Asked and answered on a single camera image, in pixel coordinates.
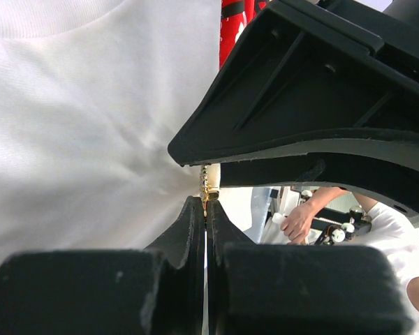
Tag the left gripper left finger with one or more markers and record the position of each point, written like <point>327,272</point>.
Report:
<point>156,290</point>

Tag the gold flower brooch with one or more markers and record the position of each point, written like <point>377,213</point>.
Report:
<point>210,179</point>

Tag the white printed t-shirt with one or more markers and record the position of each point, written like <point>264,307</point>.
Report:
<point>91,93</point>

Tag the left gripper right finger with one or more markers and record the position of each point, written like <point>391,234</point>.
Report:
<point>279,289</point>

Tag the person in white shirt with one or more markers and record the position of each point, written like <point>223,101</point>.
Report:
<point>391,233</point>

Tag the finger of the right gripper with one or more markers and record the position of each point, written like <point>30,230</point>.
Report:
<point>338,77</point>
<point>389,183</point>

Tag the person's bare hand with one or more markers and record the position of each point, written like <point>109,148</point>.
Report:
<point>297,224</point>

